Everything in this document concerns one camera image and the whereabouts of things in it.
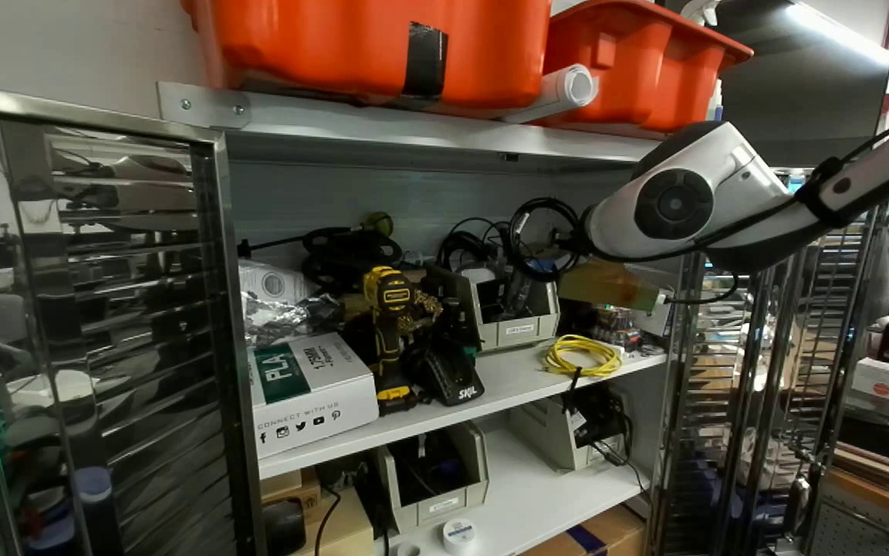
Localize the metal shelving unit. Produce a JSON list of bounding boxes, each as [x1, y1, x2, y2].
[[0, 77, 702, 556]]

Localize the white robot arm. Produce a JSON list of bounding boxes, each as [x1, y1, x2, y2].
[[581, 120, 889, 271]]

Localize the white cardboard box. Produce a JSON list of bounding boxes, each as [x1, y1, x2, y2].
[[250, 334, 380, 457]]

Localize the small solder spool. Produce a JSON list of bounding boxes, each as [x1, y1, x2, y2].
[[441, 520, 476, 549]]

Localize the black cable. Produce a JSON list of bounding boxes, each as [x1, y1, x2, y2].
[[503, 193, 593, 283]]

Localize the white plastic pipe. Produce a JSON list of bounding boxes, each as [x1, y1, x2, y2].
[[503, 64, 600, 124]]

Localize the yellow coiled cable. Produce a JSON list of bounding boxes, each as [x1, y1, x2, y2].
[[544, 330, 626, 381]]

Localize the orange plastic case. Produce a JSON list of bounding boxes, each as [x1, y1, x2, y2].
[[180, 0, 550, 111]]

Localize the orange plastic tub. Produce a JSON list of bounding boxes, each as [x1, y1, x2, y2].
[[546, 0, 753, 134]]

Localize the beige lower shelf bin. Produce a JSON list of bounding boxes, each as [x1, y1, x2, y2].
[[508, 382, 632, 472]]

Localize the wire rack cart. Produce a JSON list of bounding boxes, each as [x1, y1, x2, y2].
[[655, 204, 889, 556]]

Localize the yellow black cordless drill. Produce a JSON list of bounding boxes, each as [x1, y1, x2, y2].
[[363, 264, 412, 414]]

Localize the beige bin with black cables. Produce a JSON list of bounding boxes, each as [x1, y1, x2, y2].
[[435, 212, 563, 355]]

